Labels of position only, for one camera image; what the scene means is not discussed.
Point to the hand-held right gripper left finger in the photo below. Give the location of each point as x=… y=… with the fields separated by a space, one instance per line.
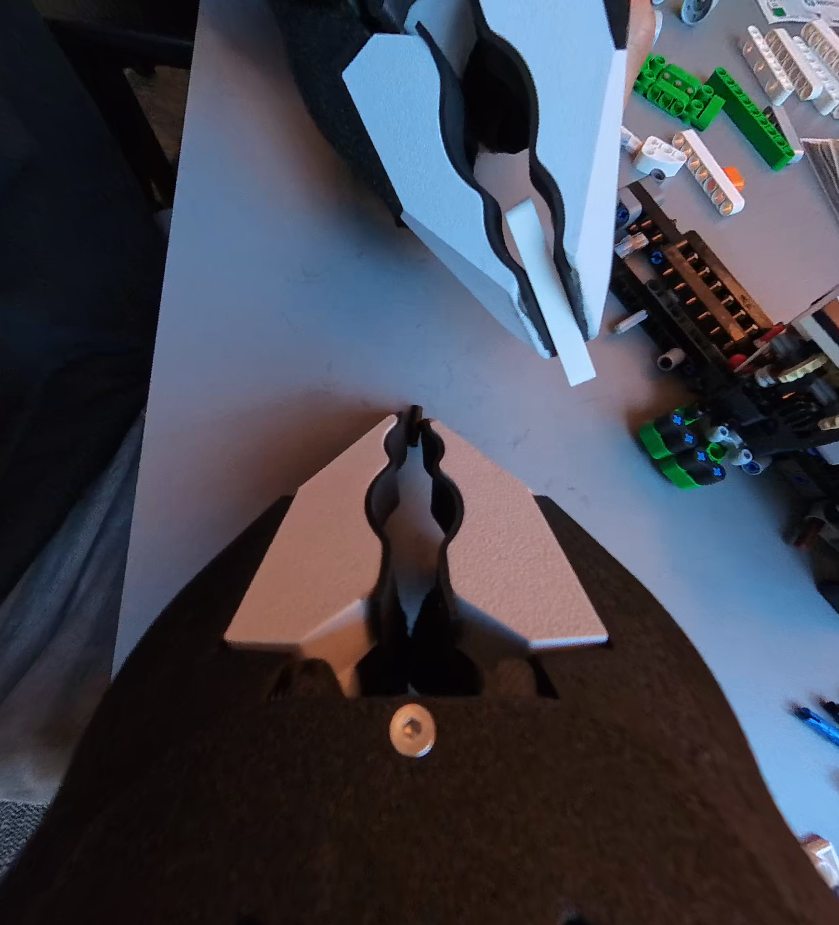
x=311 y=571

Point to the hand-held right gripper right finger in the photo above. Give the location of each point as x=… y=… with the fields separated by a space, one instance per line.
x=520 y=578

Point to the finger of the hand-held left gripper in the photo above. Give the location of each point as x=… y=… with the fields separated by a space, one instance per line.
x=419 y=159
x=578 y=108

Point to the black lego pin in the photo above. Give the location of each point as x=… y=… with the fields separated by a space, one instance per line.
x=414 y=426

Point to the thin white lego plate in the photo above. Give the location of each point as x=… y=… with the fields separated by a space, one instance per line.
x=557 y=318

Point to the white lego connector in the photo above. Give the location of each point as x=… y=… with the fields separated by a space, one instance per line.
x=661 y=155

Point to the grey lego hub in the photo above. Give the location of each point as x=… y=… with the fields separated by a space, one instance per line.
x=698 y=9

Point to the orange lego piece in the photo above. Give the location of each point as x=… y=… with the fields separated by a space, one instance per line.
x=733 y=178

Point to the green lego beam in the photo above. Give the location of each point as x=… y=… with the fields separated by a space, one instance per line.
x=752 y=115

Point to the grey lego plate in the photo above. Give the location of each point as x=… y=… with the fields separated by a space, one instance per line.
x=784 y=134

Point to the white lego axle pin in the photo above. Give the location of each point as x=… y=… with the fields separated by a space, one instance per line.
x=630 y=322

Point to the white lego truck model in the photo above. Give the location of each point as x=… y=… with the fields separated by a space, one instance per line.
x=708 y=303

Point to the grey lego bush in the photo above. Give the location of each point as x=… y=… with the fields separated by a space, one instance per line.
x=670 y=359

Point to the pile of small lego pins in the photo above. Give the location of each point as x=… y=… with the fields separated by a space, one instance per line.
x=838 y=737

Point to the green white sticker sheet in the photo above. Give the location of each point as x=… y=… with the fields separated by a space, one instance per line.
x=802 y=11

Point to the person's dark trousers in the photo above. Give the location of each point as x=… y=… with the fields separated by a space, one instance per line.
x=44 y=289

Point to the green lego frame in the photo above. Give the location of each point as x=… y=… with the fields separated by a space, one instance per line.
x=676 y=90

